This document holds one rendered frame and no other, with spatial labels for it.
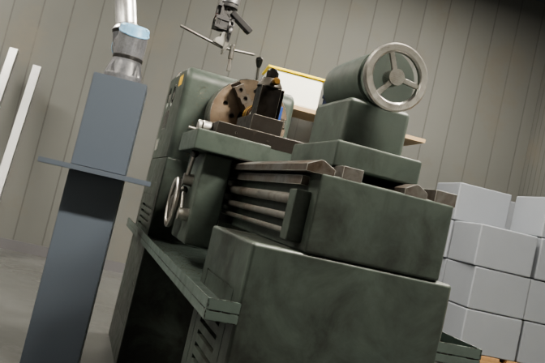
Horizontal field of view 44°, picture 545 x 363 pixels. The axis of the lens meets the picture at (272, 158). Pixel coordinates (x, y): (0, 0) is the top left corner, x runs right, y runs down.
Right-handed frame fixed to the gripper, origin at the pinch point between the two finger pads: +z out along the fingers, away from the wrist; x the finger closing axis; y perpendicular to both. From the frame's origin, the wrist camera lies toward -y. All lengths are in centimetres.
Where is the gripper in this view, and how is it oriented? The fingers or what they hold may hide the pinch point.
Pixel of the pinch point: (224, 51)
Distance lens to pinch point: 294.3
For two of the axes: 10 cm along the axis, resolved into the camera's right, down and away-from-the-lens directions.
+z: -2.3, 9.7, -0.8
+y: -9.3, -2.4, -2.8
